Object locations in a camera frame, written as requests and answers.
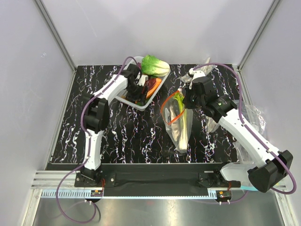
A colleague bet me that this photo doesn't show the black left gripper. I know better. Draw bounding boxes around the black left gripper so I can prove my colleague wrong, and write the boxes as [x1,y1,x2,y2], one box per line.
[126,83,149,107]

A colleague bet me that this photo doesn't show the clear zip bag orange zipper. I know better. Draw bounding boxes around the clear zip bag orange zipper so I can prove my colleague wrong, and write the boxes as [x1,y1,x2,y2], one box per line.
[160,89,193,154]

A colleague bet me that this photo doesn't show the green white toy leek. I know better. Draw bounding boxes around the green white toy leek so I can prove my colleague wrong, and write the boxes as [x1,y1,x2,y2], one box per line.
[172,92,191,153]

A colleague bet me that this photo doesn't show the grey toy fish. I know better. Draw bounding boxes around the grey toy fish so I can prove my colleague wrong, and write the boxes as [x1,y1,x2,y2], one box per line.
[165,100,188,151]

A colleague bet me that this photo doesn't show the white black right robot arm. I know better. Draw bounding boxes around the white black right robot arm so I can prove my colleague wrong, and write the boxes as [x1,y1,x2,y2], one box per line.
[183,76,293,193]

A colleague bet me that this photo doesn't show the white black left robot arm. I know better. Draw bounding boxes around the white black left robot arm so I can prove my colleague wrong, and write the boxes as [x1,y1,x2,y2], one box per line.
[80,64,147,186]

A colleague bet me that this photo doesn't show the white perforated plastic basket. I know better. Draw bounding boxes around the white perforated plastic basket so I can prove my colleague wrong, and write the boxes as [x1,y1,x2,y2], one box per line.
[116,55,171,111]

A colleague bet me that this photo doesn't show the red orange toy mango slice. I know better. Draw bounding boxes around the red orange toy mango slice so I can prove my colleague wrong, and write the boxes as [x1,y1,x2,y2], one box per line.
[145,78,162,99]

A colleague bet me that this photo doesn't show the green white napa cabbage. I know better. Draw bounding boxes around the green white napa cabbage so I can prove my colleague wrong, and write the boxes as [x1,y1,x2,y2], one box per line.
[141,55,170,77]

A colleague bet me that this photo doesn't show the crumpled clear plastic bags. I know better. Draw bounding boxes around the crumpled clear plastic bags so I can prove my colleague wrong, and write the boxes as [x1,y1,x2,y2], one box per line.
[242,102,267,138]

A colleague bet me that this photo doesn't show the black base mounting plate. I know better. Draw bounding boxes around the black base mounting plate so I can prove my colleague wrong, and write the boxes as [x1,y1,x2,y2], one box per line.
[74,163,240,198]

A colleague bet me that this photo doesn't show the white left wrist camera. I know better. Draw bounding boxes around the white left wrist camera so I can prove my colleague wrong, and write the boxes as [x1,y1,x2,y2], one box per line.
[137,74,149,86]

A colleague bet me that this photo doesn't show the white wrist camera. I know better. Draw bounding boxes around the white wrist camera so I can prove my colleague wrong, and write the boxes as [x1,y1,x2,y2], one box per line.
[189,68,206,89]
[137,74,149,86]

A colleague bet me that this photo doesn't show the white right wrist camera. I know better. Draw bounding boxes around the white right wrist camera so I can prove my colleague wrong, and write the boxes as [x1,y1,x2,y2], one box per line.
[189,68,206,89]

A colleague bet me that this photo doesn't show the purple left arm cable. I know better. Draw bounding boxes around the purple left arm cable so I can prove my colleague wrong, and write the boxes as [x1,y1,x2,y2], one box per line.
[55,56,139,223]

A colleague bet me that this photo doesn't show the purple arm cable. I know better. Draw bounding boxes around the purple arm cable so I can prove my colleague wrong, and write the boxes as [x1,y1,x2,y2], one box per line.
[55,56,139,223]
[194,62,297,195]

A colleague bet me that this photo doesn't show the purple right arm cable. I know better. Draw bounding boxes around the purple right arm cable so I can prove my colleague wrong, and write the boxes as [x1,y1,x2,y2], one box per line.
[194,62,297,195]

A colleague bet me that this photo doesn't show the perforated cable duct rail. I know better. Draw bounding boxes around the perforated cable duct rail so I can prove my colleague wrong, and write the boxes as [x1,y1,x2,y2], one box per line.
[41,189,103,199]

